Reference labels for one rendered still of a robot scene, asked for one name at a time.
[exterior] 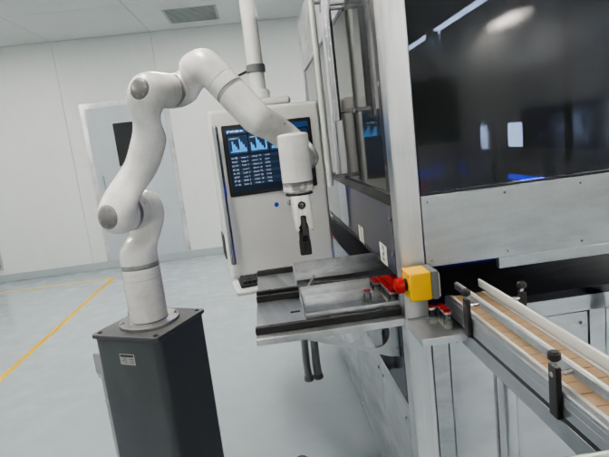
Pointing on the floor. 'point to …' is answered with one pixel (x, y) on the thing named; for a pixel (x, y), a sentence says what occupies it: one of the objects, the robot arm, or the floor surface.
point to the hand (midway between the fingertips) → (305, 247)
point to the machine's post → (406, 213)
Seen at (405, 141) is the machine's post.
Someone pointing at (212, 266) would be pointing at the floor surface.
